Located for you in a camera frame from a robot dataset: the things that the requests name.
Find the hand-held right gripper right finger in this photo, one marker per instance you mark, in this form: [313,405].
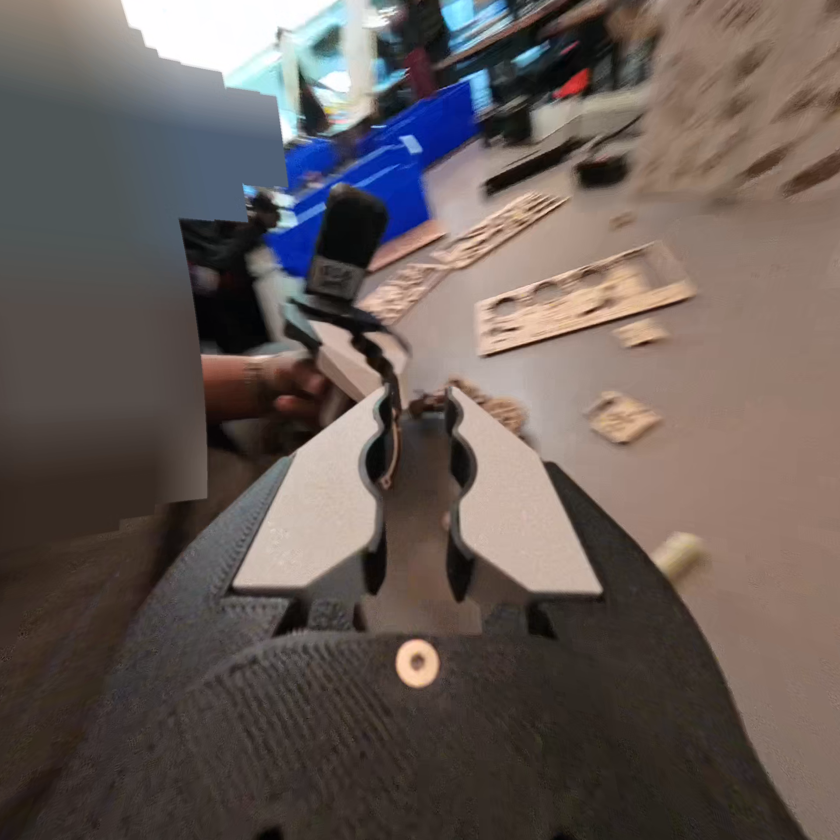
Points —
[518,518]

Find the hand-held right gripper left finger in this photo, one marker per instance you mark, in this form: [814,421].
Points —
[315,518]

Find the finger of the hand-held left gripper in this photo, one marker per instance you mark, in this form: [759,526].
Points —
[344,361]
[380,367]

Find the small curved wooden puzzle piece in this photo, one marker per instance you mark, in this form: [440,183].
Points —
[425,402]

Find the person's left forearm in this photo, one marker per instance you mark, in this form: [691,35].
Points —
[226,390]

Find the grey desk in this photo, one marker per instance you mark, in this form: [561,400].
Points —
[754,459]

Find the person's left hand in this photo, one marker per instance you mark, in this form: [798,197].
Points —
[295,387]

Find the blue storage bin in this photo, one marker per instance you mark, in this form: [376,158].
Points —
[374,197]
[433,121]

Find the brown flat board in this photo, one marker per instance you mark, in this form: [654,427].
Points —
[410,246]

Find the silver wristwatch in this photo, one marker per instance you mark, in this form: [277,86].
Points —
[254,374]

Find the wooden gear wheel assembly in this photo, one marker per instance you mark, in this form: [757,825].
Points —
[495,407]

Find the flat slotted wooden puzzle piece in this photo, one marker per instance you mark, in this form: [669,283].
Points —
[623,417]

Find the pale short cylinder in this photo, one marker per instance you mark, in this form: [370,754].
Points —
[679,553]

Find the long black flat object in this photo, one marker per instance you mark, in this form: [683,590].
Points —
[531,167]

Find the flat notched wooden puzzle piece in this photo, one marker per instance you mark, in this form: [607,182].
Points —
[642,332]

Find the round black object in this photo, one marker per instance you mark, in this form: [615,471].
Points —
[602,172]

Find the wooden puzzle sheet with cutouts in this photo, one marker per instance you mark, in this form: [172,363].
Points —
[656,289]

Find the person's brown trouser legs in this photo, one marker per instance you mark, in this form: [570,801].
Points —
[65,623]

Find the large wooden puzzle sheet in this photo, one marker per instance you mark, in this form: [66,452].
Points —
[741,85]

